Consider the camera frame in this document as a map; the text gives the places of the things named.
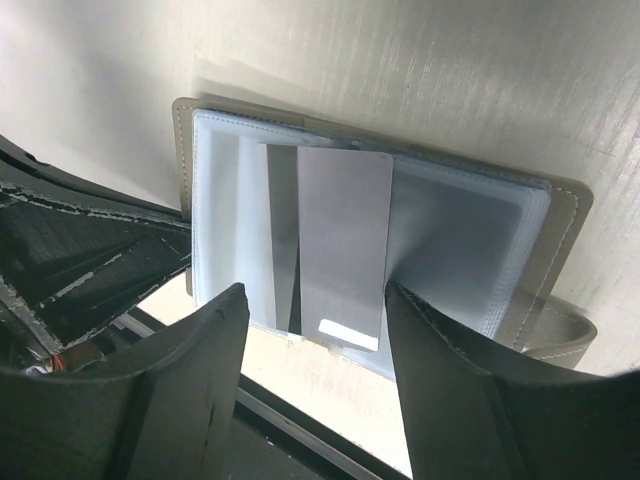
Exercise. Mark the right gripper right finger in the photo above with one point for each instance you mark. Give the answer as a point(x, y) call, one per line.
point(474, 409)

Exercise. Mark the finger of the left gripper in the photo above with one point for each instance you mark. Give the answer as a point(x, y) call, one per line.
point(76, 255)

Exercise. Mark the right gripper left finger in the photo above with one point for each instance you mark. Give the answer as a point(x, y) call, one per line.
point(159, 409)

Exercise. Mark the grey leather card holder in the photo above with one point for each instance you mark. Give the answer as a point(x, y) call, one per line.
point(481, 243)

